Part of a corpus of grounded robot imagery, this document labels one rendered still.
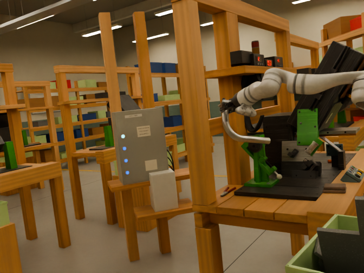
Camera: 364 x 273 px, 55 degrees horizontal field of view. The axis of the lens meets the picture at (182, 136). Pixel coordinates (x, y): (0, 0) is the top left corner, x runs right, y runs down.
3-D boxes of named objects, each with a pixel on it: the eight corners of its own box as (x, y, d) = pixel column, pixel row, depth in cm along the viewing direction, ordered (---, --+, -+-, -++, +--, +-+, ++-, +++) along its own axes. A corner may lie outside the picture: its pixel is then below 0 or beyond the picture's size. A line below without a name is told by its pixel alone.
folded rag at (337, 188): (322, 193, 163) (322, 187, 163) (324, 188, 170) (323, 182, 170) (346, 193, 158) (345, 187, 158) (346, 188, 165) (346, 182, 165)
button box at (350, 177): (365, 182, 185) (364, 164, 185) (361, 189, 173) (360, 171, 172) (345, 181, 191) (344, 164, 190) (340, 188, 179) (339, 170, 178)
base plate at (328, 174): (356, 155, 247) (356, 153, 247) (318, 201, 158) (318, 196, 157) (296, 155, 271) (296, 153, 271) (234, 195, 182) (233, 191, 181)
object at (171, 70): (215, 151, 899) (207, 62, 876) (156, 174, 699) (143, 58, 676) (197, 151, 930) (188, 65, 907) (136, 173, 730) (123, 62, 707)
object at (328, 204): (383, 168, 257) (382, 148, 255) (346, 252, 135) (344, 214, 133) (361, 167, 265) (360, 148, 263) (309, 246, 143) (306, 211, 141)
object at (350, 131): (360, 131, 208) (359, 127, 208) (356, 135, 195) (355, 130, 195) (294, 134, 231) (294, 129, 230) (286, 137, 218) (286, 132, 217)
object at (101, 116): (127, 153, 1061) (118, 78, 1039) (30, 178, 798) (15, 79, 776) (114, 153, 1092) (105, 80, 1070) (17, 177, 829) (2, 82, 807)
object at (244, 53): (253, 63, 201) (252, 51, 200) (242, 63, 188) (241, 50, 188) (242, 65, 205) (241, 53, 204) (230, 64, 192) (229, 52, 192)
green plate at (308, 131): (321, 146, 201) (321, 110, 203) (317, 145, 194) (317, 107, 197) (301, 146, 207) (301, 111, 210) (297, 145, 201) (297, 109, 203)
